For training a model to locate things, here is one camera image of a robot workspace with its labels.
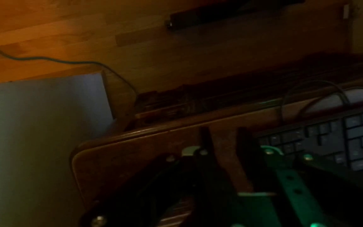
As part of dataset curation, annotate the black computer keyboard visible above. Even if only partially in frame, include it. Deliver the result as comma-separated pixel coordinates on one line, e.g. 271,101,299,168
254,106,363,174

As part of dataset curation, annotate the grey panel leaning on desk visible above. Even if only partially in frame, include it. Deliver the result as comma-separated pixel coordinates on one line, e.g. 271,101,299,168
0,75,112,227

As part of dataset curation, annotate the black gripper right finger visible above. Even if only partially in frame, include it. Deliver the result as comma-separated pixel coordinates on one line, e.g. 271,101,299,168
235,128,363,227

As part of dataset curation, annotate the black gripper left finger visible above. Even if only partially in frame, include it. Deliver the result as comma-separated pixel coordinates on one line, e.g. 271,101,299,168
79,129,232,227

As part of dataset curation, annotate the grey floor cable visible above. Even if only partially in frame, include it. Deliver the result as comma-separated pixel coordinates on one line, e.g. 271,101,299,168
0,27,140,96

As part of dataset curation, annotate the dark wooden desk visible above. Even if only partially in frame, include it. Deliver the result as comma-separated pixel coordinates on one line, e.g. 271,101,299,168
70,53,363,207

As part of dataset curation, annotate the black metal stand base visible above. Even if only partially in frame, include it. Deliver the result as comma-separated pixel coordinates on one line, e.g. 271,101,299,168
165,0,306,31

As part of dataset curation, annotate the black keyboard cable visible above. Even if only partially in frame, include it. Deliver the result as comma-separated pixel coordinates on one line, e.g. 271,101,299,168
278,80,363,121

